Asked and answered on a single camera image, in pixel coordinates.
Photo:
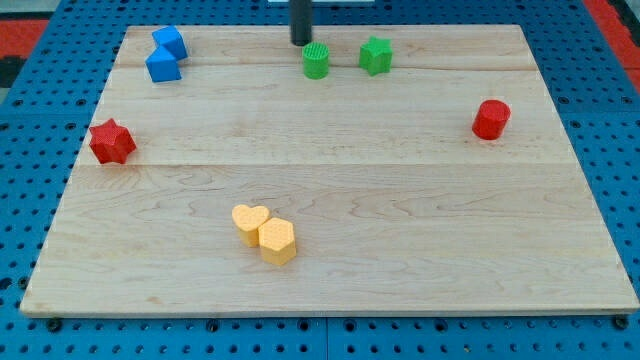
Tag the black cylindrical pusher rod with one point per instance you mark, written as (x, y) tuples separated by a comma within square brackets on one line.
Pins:
[(301, 22)]

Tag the green cylinder block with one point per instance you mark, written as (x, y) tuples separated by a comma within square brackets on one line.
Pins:
[(315, 57)]

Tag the green star block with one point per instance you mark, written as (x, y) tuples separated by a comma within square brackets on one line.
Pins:
[(376, 55)]

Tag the red star block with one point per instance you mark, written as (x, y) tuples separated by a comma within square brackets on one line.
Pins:
[(111, 142)]

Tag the blue cube block upper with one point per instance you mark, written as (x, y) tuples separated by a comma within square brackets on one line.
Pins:
[(170, 38)]

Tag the blue cube block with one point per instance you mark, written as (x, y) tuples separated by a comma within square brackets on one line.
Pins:
[(170, 38), (162, 66)]

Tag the blue cube block lower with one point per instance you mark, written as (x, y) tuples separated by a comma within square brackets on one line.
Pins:
[(162, 66)]

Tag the wooden board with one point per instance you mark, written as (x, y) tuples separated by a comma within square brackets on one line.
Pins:
[(398, 208)]

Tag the yellow heart block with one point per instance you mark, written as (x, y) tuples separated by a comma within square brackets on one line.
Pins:
[(247, 221)]

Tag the red cylinder block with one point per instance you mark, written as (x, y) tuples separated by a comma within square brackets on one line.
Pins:
[(491, 119)]

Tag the yellow hexagon block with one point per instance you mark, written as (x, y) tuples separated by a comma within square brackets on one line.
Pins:
[(277, 241)]

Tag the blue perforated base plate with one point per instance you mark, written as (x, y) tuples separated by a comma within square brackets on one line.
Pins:
[(46, 113)]

